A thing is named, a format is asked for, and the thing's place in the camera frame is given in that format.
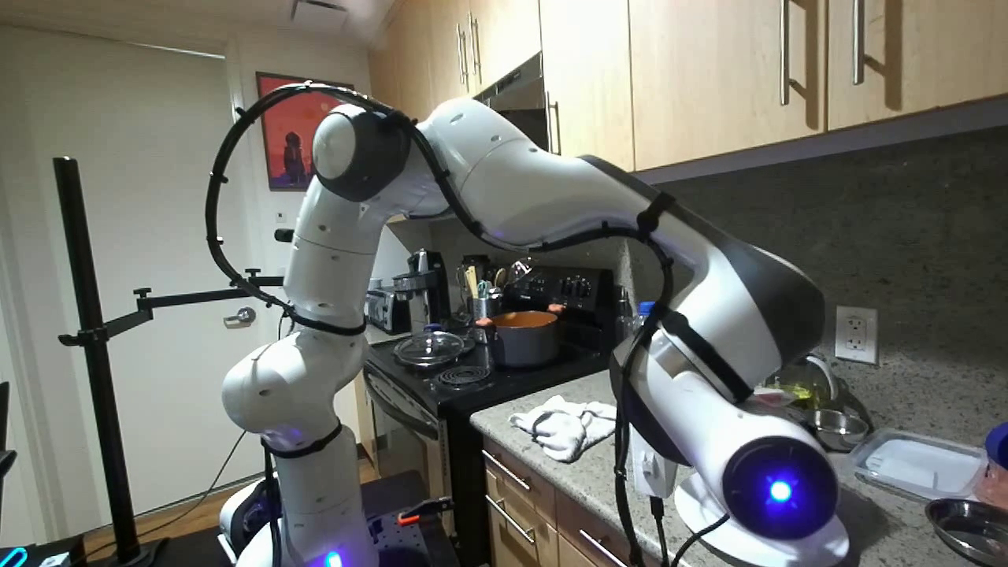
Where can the clear container white lid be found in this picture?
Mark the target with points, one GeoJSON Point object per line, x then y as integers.
{"type": "Point", "coordinates": [917, 464]}

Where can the white door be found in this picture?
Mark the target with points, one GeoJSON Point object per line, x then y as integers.
{"type": "Point", "coordinates": [136, 263]}

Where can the white striped towel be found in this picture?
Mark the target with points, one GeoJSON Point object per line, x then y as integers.
{"type": "Point", "coordinates": [569, 429]}

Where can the wooden upper cabinets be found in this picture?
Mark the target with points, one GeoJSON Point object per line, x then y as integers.
{"type": "Point", "coordinates": [713, 74]}

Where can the utensil holder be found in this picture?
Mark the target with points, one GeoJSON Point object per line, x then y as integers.
{"type": "Point", "coordinates": [475, 287]}

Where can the glass oil cruet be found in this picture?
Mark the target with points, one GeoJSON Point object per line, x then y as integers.
{"type": "Point", "coordinates": [811, 381]}

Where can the black tripod stand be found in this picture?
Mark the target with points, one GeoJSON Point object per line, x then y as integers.
{"type": "Point", "coordinates": [90, 336]}

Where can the orange cooking pot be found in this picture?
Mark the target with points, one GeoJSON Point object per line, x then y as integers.
{"type": "Point", "coordinates": [524, 338]}

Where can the red framed poster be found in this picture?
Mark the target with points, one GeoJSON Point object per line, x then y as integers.
{"type": "Point", "coordinates": [280, 147]}

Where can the small steel bowl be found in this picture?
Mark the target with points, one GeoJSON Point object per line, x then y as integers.
{"type": "Point", "coordinates": [971, 530]}
{"type": "Point", "coordinates": [843, 429]}

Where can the robot mobile base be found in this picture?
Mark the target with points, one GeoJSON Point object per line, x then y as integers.
{"type": "Point", "coordinates": [413, 536]}

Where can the black coffee maker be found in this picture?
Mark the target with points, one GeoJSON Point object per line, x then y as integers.
{"type": "Point", "coordinates": [428, 279]}

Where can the black stove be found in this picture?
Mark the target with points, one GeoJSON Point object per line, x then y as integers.
{"type": "Point", "coordinates": [443, 410]}

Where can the plastic bottle blue cap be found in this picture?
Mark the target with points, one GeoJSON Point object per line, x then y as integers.
{"type": "Point", "coordinates": [648, 311]}

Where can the white wall outlet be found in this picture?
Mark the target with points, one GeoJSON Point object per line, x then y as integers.
{"type": "Point", "coordinates": [859, 336]}

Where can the glass pot lid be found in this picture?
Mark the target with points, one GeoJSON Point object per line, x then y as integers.
{"type": "Point", "coordinates": [432, 348]}

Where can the silver toaster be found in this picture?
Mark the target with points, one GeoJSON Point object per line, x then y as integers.
{"type": "Point", "coordinates": [397, 305]}

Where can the wooden cabinets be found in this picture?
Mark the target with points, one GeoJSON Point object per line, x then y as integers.
{"type": "Point", "coordinates": [713, 74]}
{"type": "Point", "coordinates": [524, 514]}

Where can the wooden lower cabinets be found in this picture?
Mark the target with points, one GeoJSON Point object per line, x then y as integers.
{"type": "Point", "coordinates": [524, 514]}

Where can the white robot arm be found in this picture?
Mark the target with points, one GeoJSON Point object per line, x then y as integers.
{"type": "Point", "coordinates": [504, 199]}

